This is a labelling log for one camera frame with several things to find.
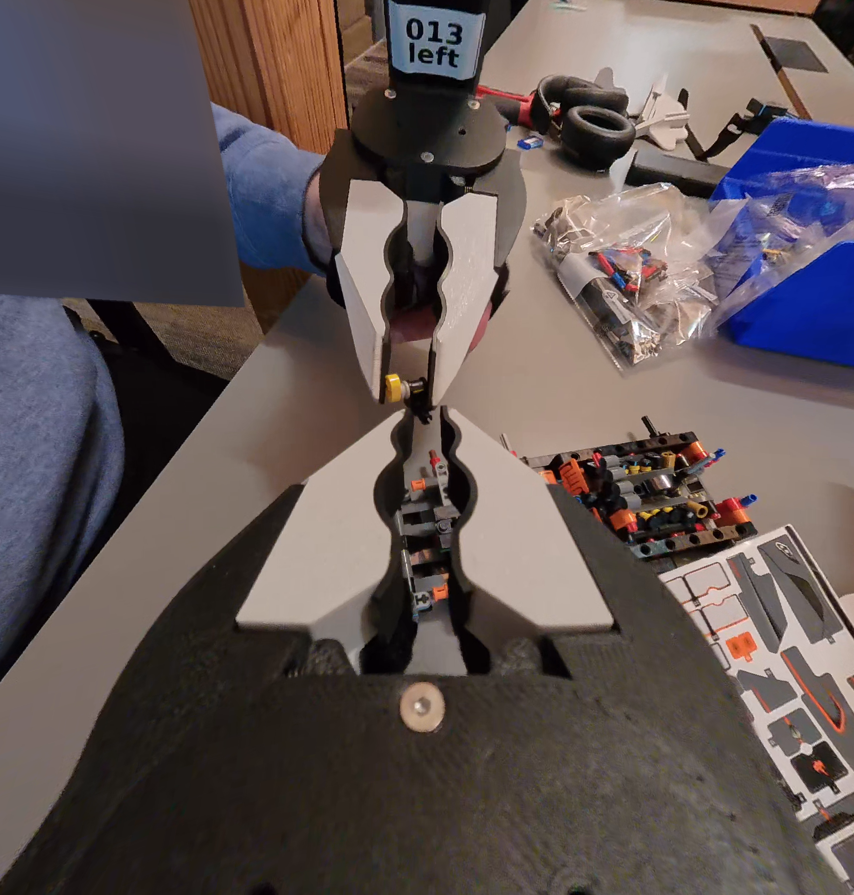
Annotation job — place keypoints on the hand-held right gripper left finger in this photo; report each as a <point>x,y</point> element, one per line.
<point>315,559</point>

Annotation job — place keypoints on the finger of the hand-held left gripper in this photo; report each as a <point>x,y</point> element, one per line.
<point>472,273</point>
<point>360,308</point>

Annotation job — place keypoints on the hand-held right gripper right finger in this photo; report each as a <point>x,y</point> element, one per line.
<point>531,559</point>

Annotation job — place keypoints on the yellow and black lego axle piece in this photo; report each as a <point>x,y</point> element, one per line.
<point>392,387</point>

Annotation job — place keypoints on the black lego vehicle chassis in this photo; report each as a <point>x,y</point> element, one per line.
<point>643,503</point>

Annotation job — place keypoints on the person's left forearm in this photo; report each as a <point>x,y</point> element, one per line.
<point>265,188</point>

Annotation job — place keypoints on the clear bag of lego parts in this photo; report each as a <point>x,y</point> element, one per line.
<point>629,279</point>

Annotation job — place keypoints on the lego sticker sheet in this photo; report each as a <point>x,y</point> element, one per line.
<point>783,630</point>

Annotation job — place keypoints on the person's left hand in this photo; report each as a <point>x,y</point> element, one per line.
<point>318,223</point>

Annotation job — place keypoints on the red pen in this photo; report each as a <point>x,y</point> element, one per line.
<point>503,94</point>

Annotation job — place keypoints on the small blue block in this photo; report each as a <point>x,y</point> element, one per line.
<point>530,142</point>

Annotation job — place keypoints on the black headphones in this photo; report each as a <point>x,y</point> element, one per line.
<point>598,137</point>

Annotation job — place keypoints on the wooden panel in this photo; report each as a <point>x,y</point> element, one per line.
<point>273,63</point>

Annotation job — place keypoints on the person's dark trousers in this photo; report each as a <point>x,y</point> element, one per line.
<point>154,392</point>

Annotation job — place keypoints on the black rectangular case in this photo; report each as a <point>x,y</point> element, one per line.
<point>678,172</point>

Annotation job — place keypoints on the white toy jet plane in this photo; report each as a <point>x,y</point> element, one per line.
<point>660,119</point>

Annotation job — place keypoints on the person's torso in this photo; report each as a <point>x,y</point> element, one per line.
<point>35,455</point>

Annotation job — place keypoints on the clear plastic bag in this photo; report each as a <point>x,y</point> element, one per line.
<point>783,210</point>

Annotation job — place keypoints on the blue plastic bin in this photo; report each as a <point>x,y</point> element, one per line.
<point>804,314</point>

